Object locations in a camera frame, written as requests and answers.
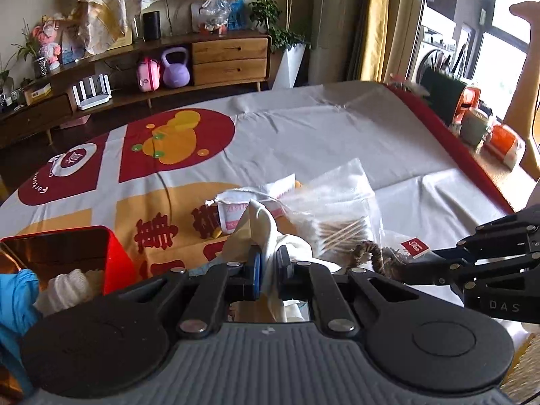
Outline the wooden TV cabinet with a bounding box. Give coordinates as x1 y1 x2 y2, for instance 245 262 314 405
1 30 272 147

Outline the cotton swab bag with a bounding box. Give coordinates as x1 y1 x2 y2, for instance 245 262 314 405
279 158 383 268

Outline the white printed tablecloth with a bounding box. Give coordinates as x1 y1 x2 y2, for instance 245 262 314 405
1 81 510 277

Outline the pink toy case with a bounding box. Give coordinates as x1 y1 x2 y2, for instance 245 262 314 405
136 57 161 92

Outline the purple kettlebell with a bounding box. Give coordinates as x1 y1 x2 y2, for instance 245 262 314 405
161 47 190 88

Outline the yellow curtain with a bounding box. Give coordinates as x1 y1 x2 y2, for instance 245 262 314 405
359 0 389 81

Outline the white wifi router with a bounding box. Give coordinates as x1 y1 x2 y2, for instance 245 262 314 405
72 73 112 111

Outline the potted green tree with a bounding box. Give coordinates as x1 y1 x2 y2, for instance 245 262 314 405
248 0 308 90

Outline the brown hair tie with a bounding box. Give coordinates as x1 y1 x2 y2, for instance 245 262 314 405
350 239 407 282

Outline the red metal tin box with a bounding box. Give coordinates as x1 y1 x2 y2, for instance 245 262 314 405
1 226 137 294

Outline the clear plastic bag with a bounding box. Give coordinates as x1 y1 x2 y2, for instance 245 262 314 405
198 0 232 35

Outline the black speaker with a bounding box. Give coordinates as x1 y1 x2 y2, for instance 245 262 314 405
142 11 161 42

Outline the small potted plant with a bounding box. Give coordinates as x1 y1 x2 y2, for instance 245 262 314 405
13 20 48 79

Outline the white standing air conditioner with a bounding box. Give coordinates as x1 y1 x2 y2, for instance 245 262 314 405
308 0 361 85

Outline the blue rubber glove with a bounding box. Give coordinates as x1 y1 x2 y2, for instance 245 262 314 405
0 269 41 396

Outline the white knitted glove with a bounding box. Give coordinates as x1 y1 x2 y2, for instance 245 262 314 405
34 269 104 316

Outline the pink plush doll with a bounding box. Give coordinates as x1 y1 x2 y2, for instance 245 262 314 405
32 16 61 71

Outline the pink white packet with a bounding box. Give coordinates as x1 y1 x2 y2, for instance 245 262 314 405
213 187 284 234

